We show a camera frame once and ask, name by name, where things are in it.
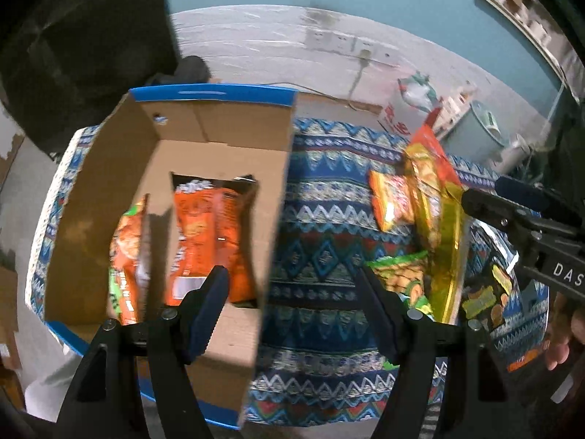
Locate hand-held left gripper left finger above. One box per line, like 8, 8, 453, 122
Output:
55, 265, 230, 439

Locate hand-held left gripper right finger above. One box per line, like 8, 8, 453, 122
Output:
358, 266, 509, 439

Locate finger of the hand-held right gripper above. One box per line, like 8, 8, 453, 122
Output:
461, 187, 546, 244
495, 174, 585, 239

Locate large gold and red snack bag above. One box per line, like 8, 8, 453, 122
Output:
404, 125, 472, 326

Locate cardboard box with blue rim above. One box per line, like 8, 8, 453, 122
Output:
43, 83, 299, 431

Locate person's right hand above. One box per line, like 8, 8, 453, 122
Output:
545, 295, 578, 372

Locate white pipe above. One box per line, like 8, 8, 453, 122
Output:
492, 134, 532, 171

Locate green snack packet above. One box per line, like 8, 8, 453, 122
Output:
366, 251, 436, 322

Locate light blue bin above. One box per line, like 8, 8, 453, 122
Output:
444, 100, 511, 166

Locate orange chips bag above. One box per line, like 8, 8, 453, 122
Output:
165, 174, 259, 308

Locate black snack packet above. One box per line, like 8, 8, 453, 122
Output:
461, 219, 551, 373

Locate patterned blue zigzag cloth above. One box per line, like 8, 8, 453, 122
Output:
25, 116, 551, 428

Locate orange and green snack bag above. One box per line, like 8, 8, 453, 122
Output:
109, 193, 152, 326

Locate small orange yellow snack packet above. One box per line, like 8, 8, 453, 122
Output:
368, 170, 418, 233

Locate stack of books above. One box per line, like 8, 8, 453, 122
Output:
433, 81, 477, 139

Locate white carton with red print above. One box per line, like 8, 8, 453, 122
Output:
378, 87, 446, 139

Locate crumpled plastic bags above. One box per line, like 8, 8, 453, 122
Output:
397, 71, 440, 113

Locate black speaker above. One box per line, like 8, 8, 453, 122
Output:
175, 55, 212, 84

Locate wall shelf with boxes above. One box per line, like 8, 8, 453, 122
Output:
472, 0, 568, 84

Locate grey plug cable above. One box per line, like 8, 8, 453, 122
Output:
256, 50, 382, 111

